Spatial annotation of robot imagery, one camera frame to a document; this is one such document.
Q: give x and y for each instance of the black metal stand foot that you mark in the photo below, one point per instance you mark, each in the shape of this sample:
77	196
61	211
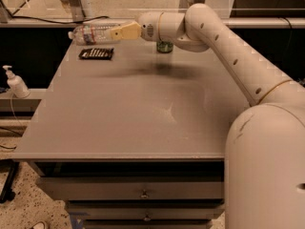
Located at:
10	169

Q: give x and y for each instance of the grey drawer cabinet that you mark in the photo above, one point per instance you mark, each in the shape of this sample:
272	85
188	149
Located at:
140	114

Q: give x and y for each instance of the white pump dispenser bottle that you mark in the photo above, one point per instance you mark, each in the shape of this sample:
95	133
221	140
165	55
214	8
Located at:
16	83

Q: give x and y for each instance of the green soda can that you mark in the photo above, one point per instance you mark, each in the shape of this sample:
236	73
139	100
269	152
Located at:
164	47

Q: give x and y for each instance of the dark rxbar chocolate wrapper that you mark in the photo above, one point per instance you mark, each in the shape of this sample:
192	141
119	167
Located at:
96	54

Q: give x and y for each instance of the clear plastic water bottle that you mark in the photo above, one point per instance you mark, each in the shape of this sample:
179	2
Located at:
92	34

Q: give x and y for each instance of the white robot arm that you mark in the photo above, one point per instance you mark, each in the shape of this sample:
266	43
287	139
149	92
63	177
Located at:
265	147

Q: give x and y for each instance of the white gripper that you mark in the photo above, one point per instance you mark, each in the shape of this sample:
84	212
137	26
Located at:
149	27

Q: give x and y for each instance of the top grey drawer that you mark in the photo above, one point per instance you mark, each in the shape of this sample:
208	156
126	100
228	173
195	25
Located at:
130	188

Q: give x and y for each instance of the grey drawer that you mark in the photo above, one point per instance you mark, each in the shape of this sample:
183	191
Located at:
130	188
174	209

